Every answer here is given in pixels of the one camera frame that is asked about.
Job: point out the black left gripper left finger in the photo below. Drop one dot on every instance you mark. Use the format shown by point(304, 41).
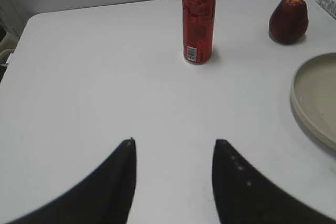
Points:
point(73, 186)

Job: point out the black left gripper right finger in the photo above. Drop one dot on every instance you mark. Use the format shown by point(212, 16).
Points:
point(243, 195)

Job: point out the red cola can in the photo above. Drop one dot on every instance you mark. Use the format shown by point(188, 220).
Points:
point(198, 29)

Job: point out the beige round plate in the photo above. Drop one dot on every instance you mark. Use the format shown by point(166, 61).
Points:
point(312, 95)

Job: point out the dark red wax apple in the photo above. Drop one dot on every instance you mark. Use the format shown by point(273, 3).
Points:
point(289, 21)

